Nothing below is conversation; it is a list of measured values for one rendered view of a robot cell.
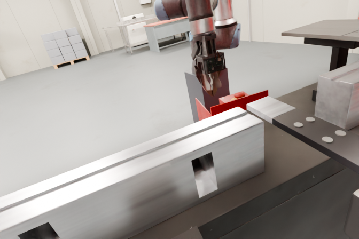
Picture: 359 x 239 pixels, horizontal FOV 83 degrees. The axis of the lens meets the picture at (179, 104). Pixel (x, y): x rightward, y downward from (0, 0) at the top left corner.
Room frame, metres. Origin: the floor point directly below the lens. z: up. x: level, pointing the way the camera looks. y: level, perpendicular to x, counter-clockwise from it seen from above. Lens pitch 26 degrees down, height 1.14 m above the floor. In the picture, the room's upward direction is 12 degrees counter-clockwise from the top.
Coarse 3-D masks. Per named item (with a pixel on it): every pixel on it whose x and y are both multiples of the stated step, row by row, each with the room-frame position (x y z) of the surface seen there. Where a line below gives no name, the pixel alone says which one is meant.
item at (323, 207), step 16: (336, 176) 0.24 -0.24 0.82; (352, 176) 0.25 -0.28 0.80; (304, 192) 0.22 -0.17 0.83; (320, 192) 0.23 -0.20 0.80; (336, 192) 0.24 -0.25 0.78; (352, 192) 0.25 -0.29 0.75; (272, 208) 0.20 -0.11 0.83; (288, 208) 0.21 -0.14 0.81; (304, 208) 0.22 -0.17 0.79; (320, 208) 0.23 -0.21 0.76; (336, 208) 0.24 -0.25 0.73; (256, 224) 0.19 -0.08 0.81; (272, 224) 0.20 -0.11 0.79; (288, 224) 0.21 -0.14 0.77; (304, 224) 0.22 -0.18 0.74; (320, 224) 0.23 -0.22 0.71; (336, 224) 0.25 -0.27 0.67
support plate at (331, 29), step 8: (312, 24) 0.64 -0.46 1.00; (320, 24) 0.62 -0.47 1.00; (328, 24) 0.60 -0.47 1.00; (336, 24) 0.58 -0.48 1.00; (344, 24) 0.56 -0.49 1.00; (352, 24) 0.54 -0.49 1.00; (288, 32) 0.60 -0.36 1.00; (296, 32) 0.58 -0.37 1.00; (304, 32) 0.56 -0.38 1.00; (312, 32) 0.55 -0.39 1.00; (320, 32) 0.53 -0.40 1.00; (328, 32) 0.51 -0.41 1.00; (336, 32) 0.49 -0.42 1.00; (344, 32) 0.48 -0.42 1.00; (344, 40) 0.45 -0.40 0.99; (352, 40) 0.43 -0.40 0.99
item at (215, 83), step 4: (216, 72) 0.64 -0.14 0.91; (212, 76) 0.66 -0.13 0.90; (216, 76) 0.64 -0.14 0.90; (212, 80) 0.66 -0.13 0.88; (216, 80) 0.64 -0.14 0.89; (212, 84) 0.66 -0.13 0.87; (216, 84) 0.65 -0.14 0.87; (220, 84) 0.62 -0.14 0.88; (212, 88) 0.66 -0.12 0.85; (216, 88) 0.66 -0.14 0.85; (212, 92) 0.65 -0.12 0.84
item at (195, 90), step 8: (184, 72) 1.17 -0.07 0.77; (224, 72) 1.07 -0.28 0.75; (192, 80) 1.10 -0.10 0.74; (208, 80) 1.03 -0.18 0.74; (224, 80) 1.07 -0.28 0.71; (192, 88) 1.11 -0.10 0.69; (200, 88) 1.03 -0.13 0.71; (224, 88) 1.07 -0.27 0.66; (192, 96) 1.13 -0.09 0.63; (200, 96) 1.04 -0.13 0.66; (208, 96) 1.02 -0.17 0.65; (216, 96) 1.04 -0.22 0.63; (224, 96) 1.07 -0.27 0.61; (192, 104) 1.15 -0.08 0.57; (208, 104) 1.02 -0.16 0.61; (216, 104) 1.04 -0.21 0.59; (192, 112) 1.17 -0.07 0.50
